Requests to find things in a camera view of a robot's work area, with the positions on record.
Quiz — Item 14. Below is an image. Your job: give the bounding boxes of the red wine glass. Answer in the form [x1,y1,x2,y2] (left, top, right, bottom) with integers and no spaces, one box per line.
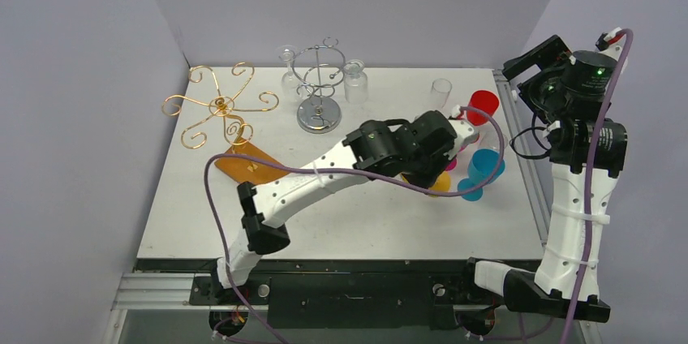
[467,90,500,131]

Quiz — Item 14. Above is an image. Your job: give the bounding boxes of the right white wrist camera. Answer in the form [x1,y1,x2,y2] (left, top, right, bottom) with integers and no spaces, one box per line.
[595,27,625,55]

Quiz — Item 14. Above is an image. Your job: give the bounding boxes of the pink wine glass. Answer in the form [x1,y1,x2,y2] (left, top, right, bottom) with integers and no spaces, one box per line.
[445,157,458,171]

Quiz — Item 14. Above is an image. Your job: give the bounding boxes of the yellow wine glass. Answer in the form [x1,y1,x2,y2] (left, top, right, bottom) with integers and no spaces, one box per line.
[400,171,452,197]

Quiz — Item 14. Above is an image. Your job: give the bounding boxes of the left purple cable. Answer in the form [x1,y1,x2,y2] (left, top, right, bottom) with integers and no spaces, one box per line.
[203,105,507,344]

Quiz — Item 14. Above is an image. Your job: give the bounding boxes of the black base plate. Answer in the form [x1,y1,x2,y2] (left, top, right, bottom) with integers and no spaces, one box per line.
[135,258,504,333]

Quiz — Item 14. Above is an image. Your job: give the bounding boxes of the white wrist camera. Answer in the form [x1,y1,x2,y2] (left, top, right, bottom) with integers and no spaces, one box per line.
[448,105,479,148]
[595,27,625,55]

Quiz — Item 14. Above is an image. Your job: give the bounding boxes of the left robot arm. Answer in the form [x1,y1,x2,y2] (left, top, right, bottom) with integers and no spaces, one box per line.
[210,110,476,303]

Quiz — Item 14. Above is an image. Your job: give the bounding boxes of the clear ribbed glass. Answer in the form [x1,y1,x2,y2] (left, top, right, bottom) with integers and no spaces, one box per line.
[343,59,368,104]

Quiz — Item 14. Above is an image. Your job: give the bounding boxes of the gold wire glass rack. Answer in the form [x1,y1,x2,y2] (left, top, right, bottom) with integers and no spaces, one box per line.
[161,62,287,185]

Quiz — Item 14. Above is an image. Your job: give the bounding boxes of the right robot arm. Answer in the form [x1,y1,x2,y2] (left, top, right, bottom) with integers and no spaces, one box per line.
[457,28,632,323]

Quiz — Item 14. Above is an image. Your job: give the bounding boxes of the blue wine glass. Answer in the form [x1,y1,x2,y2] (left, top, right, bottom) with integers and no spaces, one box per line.
[457,148,505,191]

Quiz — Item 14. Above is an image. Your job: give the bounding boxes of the chrome wire glass rack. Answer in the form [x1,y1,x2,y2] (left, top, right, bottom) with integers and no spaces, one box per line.
[291,37,346,134]

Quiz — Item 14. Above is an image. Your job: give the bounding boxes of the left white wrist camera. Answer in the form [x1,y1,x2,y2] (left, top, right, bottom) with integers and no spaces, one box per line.
[448,105,479,148]

